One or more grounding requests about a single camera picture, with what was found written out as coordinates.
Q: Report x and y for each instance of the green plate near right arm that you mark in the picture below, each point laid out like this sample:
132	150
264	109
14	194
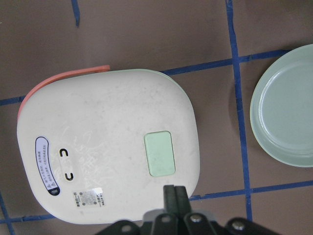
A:
281	108

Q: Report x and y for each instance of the cream rice cooker orange handle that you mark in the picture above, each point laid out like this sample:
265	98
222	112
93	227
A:
99	145

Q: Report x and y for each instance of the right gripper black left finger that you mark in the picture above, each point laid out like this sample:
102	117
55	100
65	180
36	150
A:
170	200

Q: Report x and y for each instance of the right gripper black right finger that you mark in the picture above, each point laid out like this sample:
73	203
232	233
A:
182	200

